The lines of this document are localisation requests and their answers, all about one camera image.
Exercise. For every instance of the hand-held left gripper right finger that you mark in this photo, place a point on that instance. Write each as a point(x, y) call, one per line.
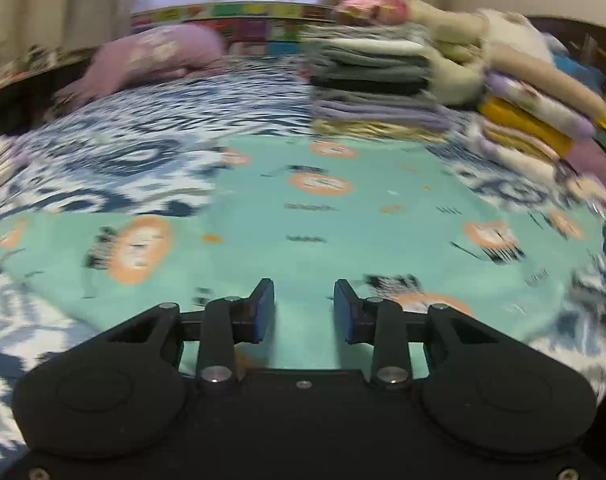
point(344, 312)

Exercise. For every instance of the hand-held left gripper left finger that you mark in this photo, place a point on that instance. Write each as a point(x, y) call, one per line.
point(264, 312)

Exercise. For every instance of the teal printed garment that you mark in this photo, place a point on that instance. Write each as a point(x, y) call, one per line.
point(333, 240)

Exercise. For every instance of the pile of folded colourful clothes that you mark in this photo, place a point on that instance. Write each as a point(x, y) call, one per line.
point(533, 125)

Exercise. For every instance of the stack of folded grey clothes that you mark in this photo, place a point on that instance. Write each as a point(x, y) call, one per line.
point(373, 85)

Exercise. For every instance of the blue white patterned bedspread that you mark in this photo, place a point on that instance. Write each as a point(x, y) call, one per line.
point(133, 160)

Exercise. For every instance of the colourful printed headboard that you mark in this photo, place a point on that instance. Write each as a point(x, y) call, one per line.
point(243, 22)

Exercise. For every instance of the pink patterned cloth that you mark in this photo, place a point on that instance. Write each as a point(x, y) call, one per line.
point(373, 7)

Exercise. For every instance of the beige curtain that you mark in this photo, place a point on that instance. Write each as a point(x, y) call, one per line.
point(58, 0)

